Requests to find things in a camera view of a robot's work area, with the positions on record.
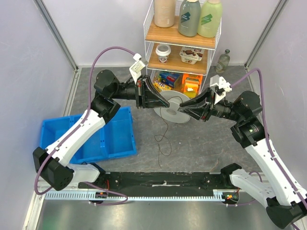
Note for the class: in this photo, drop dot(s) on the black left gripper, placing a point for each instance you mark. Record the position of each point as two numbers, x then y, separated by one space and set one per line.
147 96

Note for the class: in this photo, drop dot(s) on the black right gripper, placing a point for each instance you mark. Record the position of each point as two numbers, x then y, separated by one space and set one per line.
208 108

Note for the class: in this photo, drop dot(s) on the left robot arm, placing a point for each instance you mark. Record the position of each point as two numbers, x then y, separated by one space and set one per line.
52 163

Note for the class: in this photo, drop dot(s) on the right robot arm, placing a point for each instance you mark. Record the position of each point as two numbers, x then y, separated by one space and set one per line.
284 199

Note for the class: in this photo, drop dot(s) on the yellow candy bag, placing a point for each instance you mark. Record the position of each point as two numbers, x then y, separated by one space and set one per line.
161 86

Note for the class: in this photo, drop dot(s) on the blue snack box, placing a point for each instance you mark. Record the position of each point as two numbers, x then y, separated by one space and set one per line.
169 78

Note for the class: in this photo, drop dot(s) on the orange snack box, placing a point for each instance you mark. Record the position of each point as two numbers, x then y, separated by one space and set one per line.
191 84

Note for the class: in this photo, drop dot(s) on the white yogurt cup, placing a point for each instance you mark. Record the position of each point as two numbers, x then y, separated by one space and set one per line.
163 51

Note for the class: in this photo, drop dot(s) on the clear glass bottle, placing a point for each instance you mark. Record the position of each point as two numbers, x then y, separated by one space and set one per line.
223 62

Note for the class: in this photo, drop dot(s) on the chocolate dessert tub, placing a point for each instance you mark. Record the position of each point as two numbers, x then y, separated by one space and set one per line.
191 55

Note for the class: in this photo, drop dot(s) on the blue plastic compartment bin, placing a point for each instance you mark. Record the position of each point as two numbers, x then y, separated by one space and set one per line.
114 140

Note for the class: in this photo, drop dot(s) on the beige bottle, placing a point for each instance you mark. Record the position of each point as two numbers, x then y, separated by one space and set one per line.
164 13

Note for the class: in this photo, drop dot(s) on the grey green bottle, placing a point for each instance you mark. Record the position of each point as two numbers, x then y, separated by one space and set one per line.
189 15

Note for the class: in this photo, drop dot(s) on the light green bottle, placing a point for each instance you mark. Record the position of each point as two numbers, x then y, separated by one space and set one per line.
210 18

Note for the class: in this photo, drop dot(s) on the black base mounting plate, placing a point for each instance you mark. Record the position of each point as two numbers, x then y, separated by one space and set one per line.
164 184

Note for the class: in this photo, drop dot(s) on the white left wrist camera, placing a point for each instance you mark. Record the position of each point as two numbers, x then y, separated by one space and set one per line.
136 68

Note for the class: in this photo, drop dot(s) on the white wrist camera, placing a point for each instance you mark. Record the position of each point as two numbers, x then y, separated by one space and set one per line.
136 68
220 88

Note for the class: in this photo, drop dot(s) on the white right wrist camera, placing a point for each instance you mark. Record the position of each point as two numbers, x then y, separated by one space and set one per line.
220 88

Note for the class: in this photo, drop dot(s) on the grey plastic cable spool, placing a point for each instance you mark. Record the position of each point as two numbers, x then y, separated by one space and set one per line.
172 114

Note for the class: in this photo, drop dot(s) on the white wire shelf rack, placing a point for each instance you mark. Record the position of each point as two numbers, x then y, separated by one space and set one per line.
154 35

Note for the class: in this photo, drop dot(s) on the grey slotted cable duct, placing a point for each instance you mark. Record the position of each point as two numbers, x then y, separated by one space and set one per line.
95 196

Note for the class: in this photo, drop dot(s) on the left aluminium frame post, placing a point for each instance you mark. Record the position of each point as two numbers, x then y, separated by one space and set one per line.
56 33

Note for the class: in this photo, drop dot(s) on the aluminium frame post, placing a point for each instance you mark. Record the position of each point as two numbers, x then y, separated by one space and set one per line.
56 33
266 31

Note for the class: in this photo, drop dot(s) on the right aluminium frame post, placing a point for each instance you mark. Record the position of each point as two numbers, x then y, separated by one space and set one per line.
266 31

